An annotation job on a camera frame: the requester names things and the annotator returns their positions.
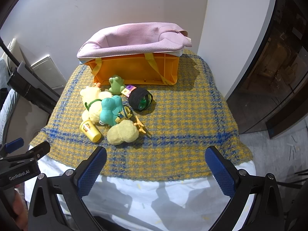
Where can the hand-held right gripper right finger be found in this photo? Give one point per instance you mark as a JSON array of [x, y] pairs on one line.
[[221, 173]]

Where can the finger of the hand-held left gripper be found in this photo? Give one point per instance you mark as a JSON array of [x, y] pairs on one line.
[[39, 149], [14, 144]]

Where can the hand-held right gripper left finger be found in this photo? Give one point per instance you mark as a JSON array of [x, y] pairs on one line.
[[92, 170]]

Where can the teal plush toy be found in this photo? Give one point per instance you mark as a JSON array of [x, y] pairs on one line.
[[109, 110]]

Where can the yellow duck plush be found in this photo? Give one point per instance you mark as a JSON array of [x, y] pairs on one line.
[[92, 95]]

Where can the green ball with black band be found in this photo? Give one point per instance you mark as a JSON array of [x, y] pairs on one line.
[[140, 99]]

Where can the orange plastic crate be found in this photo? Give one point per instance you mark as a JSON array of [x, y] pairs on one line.
[[130, 69]]

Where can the pink fabric crate liner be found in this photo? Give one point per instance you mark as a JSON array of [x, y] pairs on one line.
[[134, 41]]

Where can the yellow toy cup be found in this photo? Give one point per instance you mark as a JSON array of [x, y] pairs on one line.
[[90, 130]]

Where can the pale yellow peanut plush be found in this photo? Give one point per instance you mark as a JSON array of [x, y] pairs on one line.
[[122, 133]]

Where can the white bed sheet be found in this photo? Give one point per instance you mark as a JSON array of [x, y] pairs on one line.
[[134, 197]]

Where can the yellow blue plaid blanket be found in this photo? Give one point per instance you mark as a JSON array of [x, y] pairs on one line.
[[182, 134]]

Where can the black grey stand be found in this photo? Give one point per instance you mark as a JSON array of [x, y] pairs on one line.
[[31, 86]]

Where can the orange toy giraffe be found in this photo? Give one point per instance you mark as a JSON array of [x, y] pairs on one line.
[[139, 126]]

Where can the small yellow goggle figure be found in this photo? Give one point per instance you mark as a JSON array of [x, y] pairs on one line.
[[126, 113]]

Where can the purple block with tag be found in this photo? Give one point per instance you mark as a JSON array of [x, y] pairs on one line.
[[128, 90]]

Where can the green frog toy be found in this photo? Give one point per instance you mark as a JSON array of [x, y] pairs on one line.
[[116, 85]]

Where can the white cushion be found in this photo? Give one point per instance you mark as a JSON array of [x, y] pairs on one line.
[[15, 50]]

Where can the dark wooden cabinet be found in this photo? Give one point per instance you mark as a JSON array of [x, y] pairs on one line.
[[279, 65]]

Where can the white wall panel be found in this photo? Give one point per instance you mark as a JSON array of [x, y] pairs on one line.
[[48, 71]]

